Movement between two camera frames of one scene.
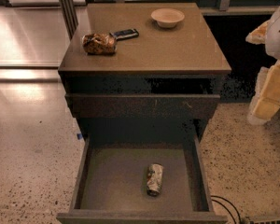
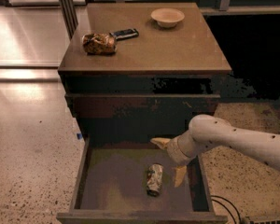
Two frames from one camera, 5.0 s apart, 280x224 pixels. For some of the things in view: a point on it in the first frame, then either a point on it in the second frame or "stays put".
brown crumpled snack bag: (99, 43) stays put
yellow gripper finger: (259, 35) -> (161, 142)
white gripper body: (279, 37) -> (175, 150)
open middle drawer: (111, 183) stays put
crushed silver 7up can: (155, 177) stays put
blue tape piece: (79, 136) stays put
